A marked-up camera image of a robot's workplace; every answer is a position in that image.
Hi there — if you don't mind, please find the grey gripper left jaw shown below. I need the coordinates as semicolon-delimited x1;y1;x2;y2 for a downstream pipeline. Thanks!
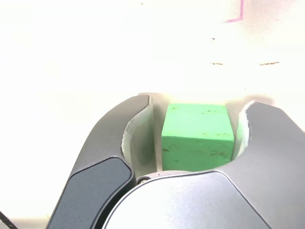
46;94;158;229

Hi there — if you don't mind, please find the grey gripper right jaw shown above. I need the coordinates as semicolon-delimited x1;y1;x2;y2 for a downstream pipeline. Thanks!
92;101;305;229

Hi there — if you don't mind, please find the green cube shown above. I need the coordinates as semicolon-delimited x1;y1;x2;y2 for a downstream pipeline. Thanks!
161;103;235;172

